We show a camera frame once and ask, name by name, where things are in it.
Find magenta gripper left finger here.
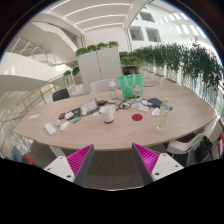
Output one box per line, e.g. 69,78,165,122
43,143,96,187

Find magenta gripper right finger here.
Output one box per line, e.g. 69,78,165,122
131,142,185,186

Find clear water bottle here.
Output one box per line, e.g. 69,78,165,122
108,80,117,100

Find white computer mouse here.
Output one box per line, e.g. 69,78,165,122
60,121,69,131

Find blue marker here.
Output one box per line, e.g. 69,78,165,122
73,118,81,123

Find white power adapter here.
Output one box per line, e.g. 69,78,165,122
45,123,56,135

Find red round coaster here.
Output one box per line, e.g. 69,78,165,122
132,114,143,121

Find clear bottle yellow cap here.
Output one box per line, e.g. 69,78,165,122
157,98,170,131

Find white mug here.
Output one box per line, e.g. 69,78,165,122
100,106,115,123

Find black backpack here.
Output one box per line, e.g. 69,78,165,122
195,136,213,163

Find dark blue notebook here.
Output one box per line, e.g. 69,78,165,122
148,97,173,111

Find white paper note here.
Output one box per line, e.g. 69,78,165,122
29,114,40,119

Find black chair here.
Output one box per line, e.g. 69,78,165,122
52,89,70,101

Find white chair right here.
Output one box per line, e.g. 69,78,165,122
163,120,215,154

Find green tote bag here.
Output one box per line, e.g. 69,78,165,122
118,74,143,98

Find white cabinet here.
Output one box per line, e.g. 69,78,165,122
78,47,122,92

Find green hedge planter row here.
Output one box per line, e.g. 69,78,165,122
129,41,224,99

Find plants on cabinet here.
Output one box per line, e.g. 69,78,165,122
76,41,119,57

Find black cables bundle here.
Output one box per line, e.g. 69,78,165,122
116,97,153,110

